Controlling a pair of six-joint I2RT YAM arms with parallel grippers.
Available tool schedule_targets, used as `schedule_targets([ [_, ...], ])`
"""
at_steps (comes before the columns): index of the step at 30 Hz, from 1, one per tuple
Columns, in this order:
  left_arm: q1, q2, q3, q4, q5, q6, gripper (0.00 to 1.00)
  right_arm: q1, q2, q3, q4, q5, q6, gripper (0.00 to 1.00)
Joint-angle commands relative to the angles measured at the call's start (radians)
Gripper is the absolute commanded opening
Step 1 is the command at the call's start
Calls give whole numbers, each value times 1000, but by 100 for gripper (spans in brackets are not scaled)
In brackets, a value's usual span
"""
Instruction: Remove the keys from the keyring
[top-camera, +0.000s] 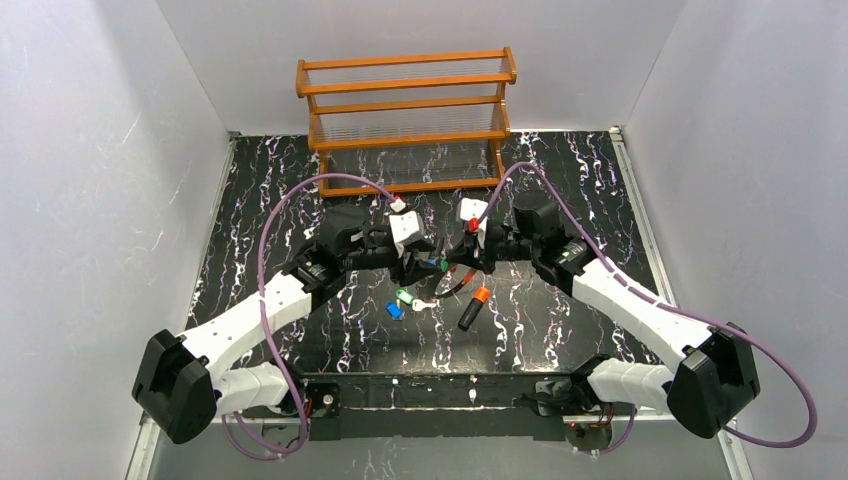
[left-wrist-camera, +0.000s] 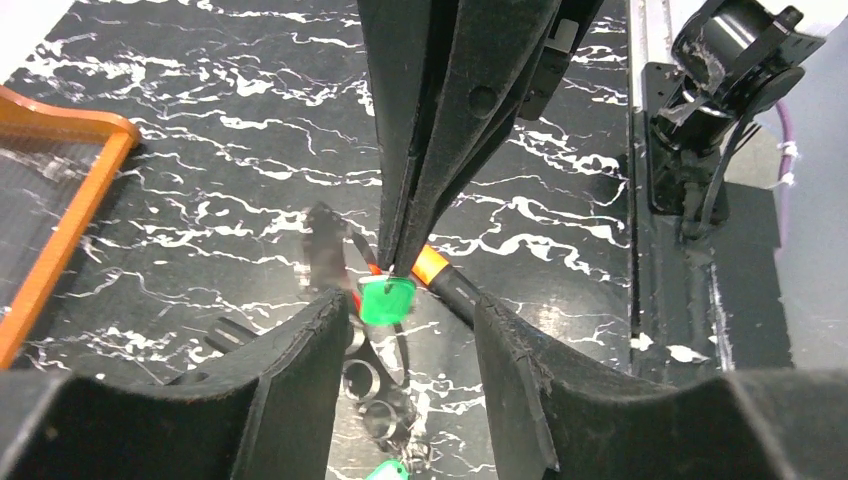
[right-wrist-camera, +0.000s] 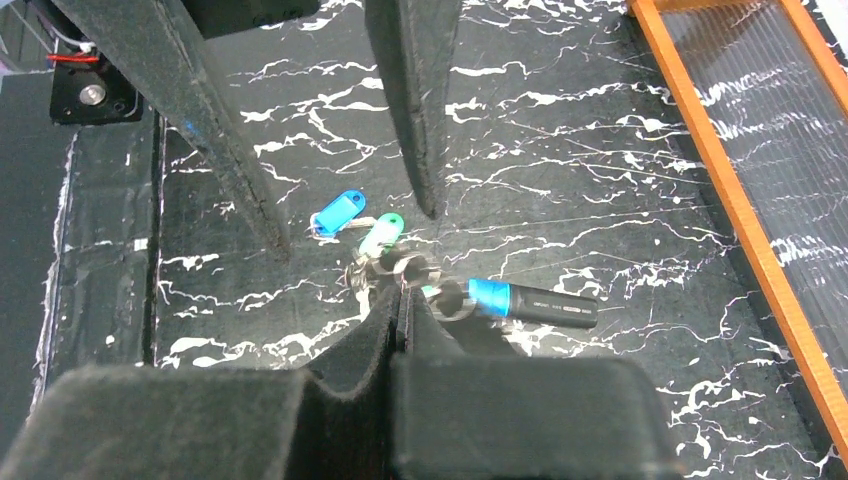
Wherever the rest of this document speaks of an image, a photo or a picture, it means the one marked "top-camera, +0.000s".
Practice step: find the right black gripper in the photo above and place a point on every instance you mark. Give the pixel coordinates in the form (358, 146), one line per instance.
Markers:
(472, 250)

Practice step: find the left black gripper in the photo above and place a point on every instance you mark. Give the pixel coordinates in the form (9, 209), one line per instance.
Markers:
(408, 263)

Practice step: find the blue key tag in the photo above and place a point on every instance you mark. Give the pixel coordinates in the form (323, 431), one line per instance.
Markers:
(394, 310)

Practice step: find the pale green key tag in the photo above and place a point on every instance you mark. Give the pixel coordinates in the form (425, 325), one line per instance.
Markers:
(419, 305)

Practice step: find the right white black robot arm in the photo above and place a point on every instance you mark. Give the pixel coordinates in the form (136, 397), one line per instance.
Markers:
(705, 375)

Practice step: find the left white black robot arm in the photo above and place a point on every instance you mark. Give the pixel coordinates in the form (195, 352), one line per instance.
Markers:
(186, 380)

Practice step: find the blue capped black marker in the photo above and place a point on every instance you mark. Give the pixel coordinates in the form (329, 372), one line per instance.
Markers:
(436, 256)

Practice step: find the orange capped black marker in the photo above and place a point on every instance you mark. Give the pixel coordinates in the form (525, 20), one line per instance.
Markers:
(473, 309)

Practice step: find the orange wooden shelf rack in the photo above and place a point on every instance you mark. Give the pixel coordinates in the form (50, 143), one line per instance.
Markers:
(410, 123)

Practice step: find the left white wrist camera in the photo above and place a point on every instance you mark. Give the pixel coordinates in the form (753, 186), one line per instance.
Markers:
(406, 226)

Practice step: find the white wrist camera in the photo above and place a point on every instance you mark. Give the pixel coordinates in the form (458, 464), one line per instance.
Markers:
(470, 213)
(406, 226)

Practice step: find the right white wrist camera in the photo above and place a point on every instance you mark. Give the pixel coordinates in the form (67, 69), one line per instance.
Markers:
(470, 213)

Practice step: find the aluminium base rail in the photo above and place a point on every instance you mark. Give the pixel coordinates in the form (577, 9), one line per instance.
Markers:
(440, 426)

